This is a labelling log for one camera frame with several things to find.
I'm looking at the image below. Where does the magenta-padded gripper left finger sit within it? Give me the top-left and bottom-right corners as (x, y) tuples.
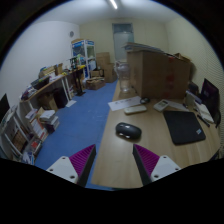
(45, 143), (97, 188)

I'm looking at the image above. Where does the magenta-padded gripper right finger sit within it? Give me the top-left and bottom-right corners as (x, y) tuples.
(132, 143), (182, 186)

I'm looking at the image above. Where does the black computer mouse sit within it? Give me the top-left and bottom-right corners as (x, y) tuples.
(115, 121), (143, 140)

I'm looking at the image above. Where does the black mouse pad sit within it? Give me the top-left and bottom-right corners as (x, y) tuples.
(162, 110), (207, 146)

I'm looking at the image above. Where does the pile of books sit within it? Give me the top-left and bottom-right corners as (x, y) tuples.
(24, 106), (61, 134)

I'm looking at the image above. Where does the white shelf unit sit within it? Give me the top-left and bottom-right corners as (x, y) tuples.
(0, 104), (44, 164)

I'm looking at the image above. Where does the black marker pen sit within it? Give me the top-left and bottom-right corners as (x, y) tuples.
(196, 114), (211, 128)

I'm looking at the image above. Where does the white remote with display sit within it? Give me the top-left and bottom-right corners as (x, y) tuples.
(152, 98), (170, 112)

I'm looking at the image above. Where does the white paper sheet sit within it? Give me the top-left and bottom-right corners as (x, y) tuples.
(166, 99), (190, 112)
(107, 95), (143, 112)

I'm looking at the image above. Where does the long wooden side desk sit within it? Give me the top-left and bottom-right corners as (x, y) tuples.
(19, 64), (88, 114)

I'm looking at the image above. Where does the black flat monitor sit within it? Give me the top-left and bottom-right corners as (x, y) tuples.
(0, 93), (11, 123)

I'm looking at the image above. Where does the black monitor with purple screen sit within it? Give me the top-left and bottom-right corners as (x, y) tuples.
(199, 78), (222, 123)

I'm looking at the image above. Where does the open cardboard box with items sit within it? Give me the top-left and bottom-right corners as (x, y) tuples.
(85, 77), (107, 91)

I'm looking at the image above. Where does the large brown cardboard box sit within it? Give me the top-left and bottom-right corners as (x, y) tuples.
(126, 49), (194, 100)

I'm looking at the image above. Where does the clear glass jar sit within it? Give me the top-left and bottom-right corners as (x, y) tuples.
(115, 59), (132, 94)

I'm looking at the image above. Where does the stack of cardboard boxes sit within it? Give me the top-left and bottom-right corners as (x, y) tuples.
(95, 51), (118, 84)

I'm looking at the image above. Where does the small open cardboard box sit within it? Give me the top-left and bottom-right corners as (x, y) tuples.
(173, 52), (192, 63)

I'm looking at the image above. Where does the blue white display cabinet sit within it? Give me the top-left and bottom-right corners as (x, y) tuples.
(70, 38), (98, 79)

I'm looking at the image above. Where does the grey door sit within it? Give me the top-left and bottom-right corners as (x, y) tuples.
(111, 22), (135, 63)

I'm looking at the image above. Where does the ceiling light tube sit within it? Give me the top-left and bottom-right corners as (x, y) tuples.
(108, 0), (119, 10)

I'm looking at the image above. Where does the black coiled cable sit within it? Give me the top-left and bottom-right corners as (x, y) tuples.
(139, 96), (151, 105)

